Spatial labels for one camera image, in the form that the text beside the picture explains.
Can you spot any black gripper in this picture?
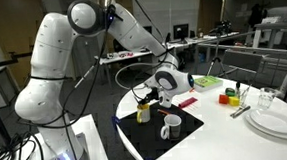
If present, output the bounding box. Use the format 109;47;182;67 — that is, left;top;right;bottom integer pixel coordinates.
136;86;162;107

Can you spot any white mug yellow inside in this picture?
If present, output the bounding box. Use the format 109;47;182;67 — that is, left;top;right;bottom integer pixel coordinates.
135;103;152;124

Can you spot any white mug black inside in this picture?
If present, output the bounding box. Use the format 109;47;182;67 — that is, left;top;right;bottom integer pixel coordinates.
159;113;184;142

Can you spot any orange pen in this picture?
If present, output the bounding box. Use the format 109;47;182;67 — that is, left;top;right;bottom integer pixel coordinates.
156;107;172;117

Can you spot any black mat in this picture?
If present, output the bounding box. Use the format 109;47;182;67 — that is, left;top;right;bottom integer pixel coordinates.
113;96;207;160

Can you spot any pink ruler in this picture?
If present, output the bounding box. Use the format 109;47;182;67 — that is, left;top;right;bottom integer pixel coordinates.
177;96;200;110

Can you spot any white robot stand table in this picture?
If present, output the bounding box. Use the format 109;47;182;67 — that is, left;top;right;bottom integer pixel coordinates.
0;112;113;160

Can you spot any green book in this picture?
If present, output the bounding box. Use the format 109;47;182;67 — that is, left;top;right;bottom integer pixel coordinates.
192;74;225;94

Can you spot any black computer monitor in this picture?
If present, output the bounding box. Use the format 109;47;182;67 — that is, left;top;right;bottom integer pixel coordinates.
172;22;191;42

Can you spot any red cube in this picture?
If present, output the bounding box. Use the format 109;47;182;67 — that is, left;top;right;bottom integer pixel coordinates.
218;93;230;105

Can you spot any yellow cube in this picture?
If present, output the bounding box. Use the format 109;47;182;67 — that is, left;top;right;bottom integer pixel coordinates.
228;95;241;108

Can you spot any metal cutlery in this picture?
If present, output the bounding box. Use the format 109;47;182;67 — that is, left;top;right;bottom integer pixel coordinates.
228;104;253;120

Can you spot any glass holding cutlery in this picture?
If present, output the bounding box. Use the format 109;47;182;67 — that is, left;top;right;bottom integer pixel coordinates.
235;79;253;107

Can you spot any grey panel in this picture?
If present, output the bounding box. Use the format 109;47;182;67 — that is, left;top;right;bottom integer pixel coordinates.
221;46;265;77

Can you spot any empty drinking glass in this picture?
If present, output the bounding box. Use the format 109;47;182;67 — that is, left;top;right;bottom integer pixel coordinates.
256;86;277;110

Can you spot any small white plate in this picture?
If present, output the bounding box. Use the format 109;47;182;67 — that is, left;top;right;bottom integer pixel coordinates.
247;105;287;138

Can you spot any dark coat on stand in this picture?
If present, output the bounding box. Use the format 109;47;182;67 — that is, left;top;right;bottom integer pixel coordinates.
246;1;271;30

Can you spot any black camera tripod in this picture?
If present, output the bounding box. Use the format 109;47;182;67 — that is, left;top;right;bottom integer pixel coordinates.
203;28;233;79

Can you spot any metal rail frame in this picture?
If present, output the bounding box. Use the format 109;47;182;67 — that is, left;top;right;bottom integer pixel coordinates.
192;28;287;75

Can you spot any black cable bundle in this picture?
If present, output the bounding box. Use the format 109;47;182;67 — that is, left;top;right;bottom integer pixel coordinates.
0;127;46;160

